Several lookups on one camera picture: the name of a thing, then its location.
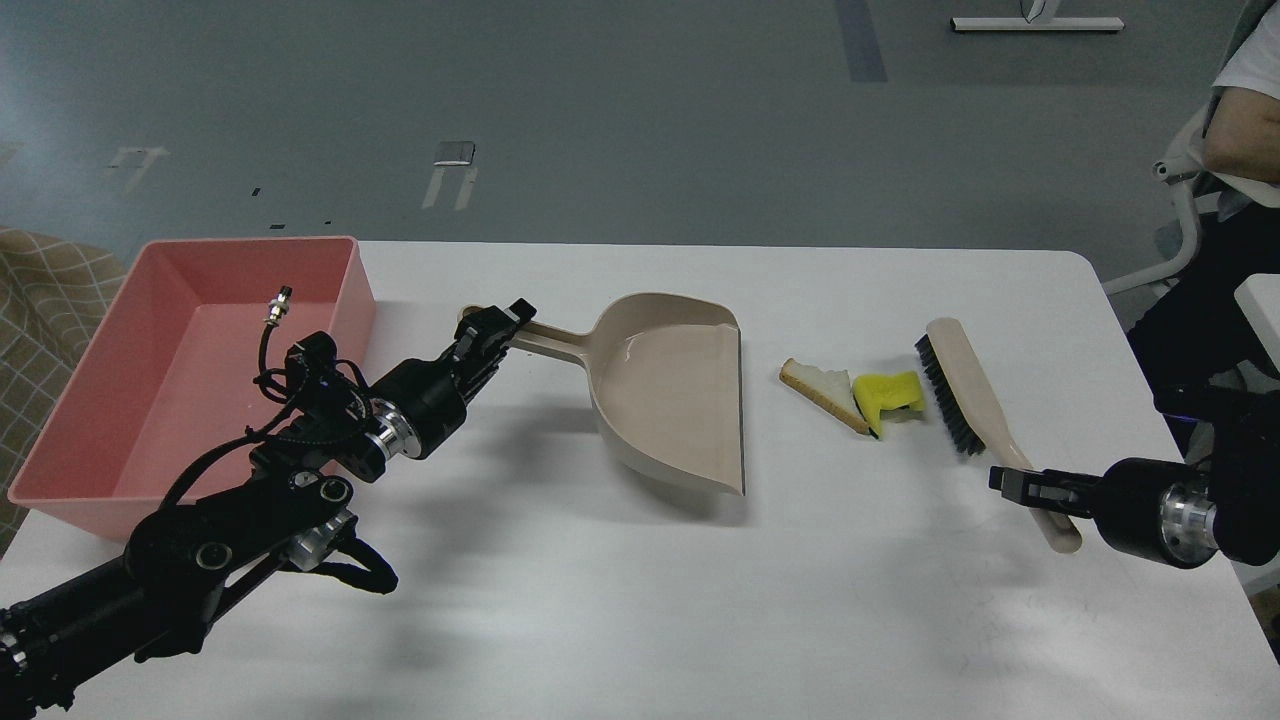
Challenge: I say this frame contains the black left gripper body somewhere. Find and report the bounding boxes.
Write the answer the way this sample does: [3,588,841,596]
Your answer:
[367,348,500,460]

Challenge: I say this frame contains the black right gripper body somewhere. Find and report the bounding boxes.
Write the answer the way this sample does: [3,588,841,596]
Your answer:
[1071,457,1217,569]

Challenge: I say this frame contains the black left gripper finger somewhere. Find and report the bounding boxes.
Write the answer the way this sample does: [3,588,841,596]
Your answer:
[458,299,538,365]

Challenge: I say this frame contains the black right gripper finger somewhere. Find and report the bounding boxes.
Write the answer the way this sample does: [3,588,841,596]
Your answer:
[1004,495,1096,523]
[989,466,1101,497]

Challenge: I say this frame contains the beige hand brush black bristles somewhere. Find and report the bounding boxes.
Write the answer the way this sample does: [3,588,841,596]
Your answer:
[914,318,1084,555]

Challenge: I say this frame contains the yellow green sponge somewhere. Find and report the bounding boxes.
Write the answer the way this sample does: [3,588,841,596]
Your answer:
[852,372,925,439]

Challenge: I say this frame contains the beige plastic dustpan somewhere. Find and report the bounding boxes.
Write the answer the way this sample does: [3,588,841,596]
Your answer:
[509,292,746,497]

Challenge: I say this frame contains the toast bread slice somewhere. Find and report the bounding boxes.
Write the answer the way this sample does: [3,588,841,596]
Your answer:
[780,357,876,437]

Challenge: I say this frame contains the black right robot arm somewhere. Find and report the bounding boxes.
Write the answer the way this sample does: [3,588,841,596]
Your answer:
[989,386,1279,569]

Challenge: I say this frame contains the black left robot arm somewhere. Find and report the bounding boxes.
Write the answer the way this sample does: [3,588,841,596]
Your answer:
[1,287,536,719]

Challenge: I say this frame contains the pink plastic bin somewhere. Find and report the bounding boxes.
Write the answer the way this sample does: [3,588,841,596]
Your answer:
[8,237,376,542]

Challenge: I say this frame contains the white office chair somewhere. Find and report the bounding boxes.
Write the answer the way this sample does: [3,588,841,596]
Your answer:
[1102,101,1279,297]

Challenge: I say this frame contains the beige checkered cloth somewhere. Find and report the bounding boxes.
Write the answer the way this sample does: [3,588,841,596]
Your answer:
[0,225,129,555]

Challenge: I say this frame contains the white bar on floor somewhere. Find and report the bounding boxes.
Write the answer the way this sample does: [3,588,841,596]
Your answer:
[950,17,1126,35]

